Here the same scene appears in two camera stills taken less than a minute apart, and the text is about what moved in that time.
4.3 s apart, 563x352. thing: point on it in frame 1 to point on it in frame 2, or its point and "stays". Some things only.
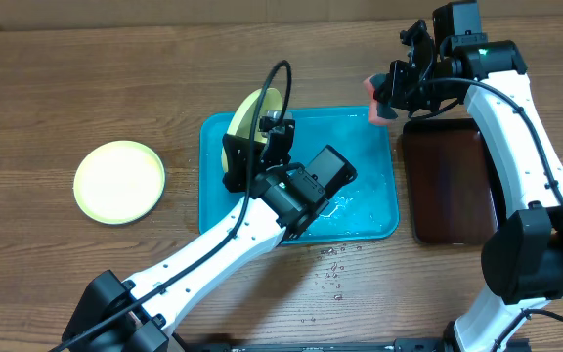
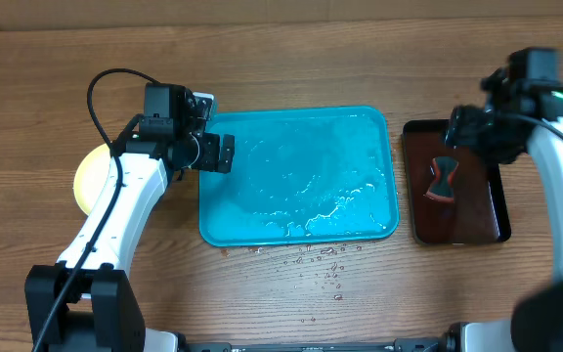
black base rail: [404, 345] stays
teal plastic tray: [367, 207] stays
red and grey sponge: [380, 113] to [442, 187]
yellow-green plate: [247, 117] to [90, 175]
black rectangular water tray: [455, 196] stays
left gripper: [238, 162] to [209, 161]
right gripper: [394, 93] to [462, 135]
